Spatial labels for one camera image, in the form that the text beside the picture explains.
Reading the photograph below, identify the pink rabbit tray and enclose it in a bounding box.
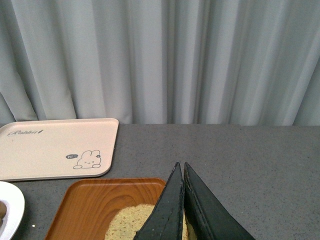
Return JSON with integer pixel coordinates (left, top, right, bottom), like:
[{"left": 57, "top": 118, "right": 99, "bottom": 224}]
[{"left": 0, "top": 118, "right": 119, "bottom": 182}]

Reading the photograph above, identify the bread slice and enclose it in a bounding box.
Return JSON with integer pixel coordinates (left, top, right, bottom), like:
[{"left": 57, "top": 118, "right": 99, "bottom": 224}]
[{"left": 104, "top": 203, "right": 189, "bottom": 240}]

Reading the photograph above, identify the grey curtain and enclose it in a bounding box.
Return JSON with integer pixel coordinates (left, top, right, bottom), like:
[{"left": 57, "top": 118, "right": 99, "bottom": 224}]
[{"left": 0, "top": 0, "right": 320, "bottom": 126}]

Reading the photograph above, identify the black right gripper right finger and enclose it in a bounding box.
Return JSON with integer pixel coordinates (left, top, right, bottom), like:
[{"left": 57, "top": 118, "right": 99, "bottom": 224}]
[{"left": 183, "top": 162, "right": 254, "bottom": 240}]

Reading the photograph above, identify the white round plate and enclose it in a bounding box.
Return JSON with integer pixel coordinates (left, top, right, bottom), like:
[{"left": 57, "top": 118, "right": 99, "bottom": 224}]
[{"left": 0, "top": 181, "right": 25, "bottom": 240}]

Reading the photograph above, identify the brown wooden tray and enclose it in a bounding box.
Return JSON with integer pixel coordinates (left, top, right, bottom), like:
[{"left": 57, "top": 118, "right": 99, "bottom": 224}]
[{"left": 45, "top": 177, "right": 166, "bottom": 240}]

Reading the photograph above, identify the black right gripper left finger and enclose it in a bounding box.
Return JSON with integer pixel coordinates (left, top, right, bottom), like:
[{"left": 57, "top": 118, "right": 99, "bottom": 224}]
[{"left": 134, "top": 162, "right": 185, "bottom": 240}]

